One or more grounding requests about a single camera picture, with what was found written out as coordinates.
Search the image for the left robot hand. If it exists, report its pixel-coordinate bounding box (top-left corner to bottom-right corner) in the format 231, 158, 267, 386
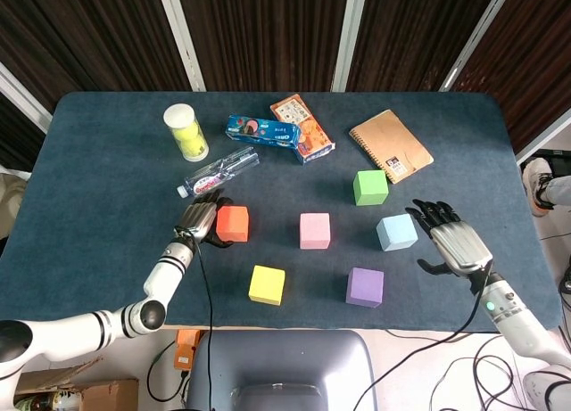
172, 188, 236, 251

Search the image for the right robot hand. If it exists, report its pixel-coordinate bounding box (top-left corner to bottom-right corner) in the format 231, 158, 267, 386
404, 199, 494, 277

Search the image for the orange foam cube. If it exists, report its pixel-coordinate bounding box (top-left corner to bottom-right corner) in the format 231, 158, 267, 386
215, 205, 250, 243

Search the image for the light blue foam cube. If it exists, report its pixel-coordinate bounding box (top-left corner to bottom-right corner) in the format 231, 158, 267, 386
375, 213, 419, 252

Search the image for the purple foam cube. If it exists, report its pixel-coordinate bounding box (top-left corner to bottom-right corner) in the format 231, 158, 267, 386
345, 267, 385, 309

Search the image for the green foam cube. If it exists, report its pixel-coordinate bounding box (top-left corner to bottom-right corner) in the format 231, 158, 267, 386
352, 169, 390, 207

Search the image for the pink foam cube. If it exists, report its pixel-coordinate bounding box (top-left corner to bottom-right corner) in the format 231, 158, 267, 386
299, 212, 332, 251

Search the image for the grey robot base cover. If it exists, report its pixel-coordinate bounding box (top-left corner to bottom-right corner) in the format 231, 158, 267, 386
185, 329, 378, 411

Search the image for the clear plastic water bottle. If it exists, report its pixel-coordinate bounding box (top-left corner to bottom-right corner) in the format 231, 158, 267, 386
176, 146, 261, 199

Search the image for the yellow tennis ball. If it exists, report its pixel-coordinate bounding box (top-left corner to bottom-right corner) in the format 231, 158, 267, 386
172, 119, 201, 145
180, 136, 210, 160

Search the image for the dark blue table cloth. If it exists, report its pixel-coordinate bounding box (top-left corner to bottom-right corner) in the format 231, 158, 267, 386
0, 91, 561, 333

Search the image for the yellow foam cube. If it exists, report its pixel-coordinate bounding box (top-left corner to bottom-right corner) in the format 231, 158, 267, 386
247, 264, 286, 307

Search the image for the white sneaker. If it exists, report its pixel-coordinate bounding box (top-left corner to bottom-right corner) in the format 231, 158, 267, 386
521, 157, 557, 218

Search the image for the clear tennis ball tube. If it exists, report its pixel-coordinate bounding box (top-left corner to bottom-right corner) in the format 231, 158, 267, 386
162, 103, 211, 163

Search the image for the blue Oreo cookie box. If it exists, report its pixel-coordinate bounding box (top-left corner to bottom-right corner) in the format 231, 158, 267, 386
225, 113, 302, 150

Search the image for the person's jeans leg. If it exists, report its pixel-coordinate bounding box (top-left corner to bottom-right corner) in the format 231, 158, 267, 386
546, 174, 571, 207

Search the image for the brown spiral notebook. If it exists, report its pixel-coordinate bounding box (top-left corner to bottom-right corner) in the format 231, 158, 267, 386
348, 109, 434, 185

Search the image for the orange device under table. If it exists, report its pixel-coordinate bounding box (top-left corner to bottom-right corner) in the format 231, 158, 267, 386
172, 328, 202, 371

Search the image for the orange cracker box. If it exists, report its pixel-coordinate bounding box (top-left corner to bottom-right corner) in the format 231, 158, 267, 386
269, 93, 336, 166

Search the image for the brown cardboard box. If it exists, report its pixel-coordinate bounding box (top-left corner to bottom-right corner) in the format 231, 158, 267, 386
12, 377, 140, 411

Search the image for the black left hand cable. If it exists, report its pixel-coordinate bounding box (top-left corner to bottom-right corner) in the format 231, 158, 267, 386
189, 234, 215, 411

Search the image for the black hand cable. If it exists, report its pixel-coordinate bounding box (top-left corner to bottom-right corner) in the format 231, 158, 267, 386
189, 234, 215, 411
352, 261, 496, 411

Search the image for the black right hand cable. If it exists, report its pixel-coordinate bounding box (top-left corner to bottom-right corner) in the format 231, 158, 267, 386
352, 261, 496, 411

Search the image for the black floor cable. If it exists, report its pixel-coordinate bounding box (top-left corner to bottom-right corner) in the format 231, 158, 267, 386
427, 325, 571, 411
145, 339, 191, 403

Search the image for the white frame post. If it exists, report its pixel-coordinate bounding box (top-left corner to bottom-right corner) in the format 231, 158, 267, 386
515, 120, 571, 165
330, 0, 369, 93
155, 0, 206, 93
0, 62, 53, 134
439, 0, 518, 93

